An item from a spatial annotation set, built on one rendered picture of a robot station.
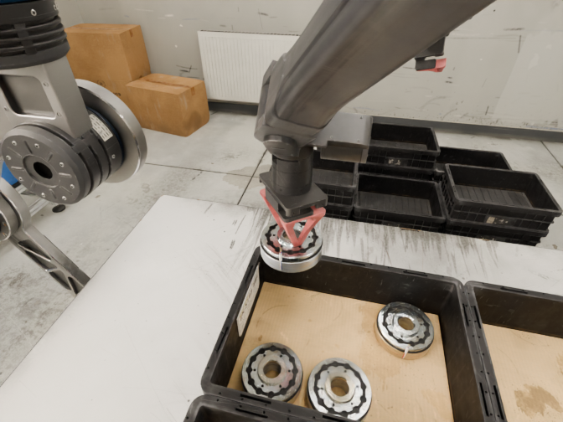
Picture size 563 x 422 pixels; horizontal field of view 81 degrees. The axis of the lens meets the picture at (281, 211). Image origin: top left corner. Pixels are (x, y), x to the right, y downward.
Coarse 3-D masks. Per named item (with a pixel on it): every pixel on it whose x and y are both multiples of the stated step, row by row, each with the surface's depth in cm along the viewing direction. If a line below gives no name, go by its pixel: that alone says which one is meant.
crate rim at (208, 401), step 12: (204, 396) 46; (192, 408) 45; (216, 408) 45; (228, 408) 45; (240, 408) 45; (252, 408) 45; (192, 420) 44; (264, 420) 44; (276, 420) 44; (288, 420) 44; (300, 420) 44
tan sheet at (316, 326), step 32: (288, 288) 72; (256, 320) 66; (288, 320) 66; (320, 320) 66; (352, 320) 66; (320, 352) 61; (352, 352) 61; (384, 352) 61; (384, 384) 57; (416, 384) 57; (384, 416) 53; (416, 416) 53; (448, 416) 53
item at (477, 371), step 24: (336, 264) 65; (360, 264) 65; (240, 288) 60; (456, 288) 60; (216, 360) 50; (480, 360) 50; (216, 384) 47; (480, 384) 48; (264, 408) 45; (288, 408) 45; (480, 408) 45
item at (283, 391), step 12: (264, 348) 59; (276, 348) 59; (288, 348) 58; (252, 360) 57; (288, 360) 57; (252, 372) 55; (288, 372) 55; (300, 372) 55; (252, 384) 54; (264, 384) 54; (276, 384) 54; (288, 384) 54; (264, 396) 52; (276, 396) 52; (288, 396) 52
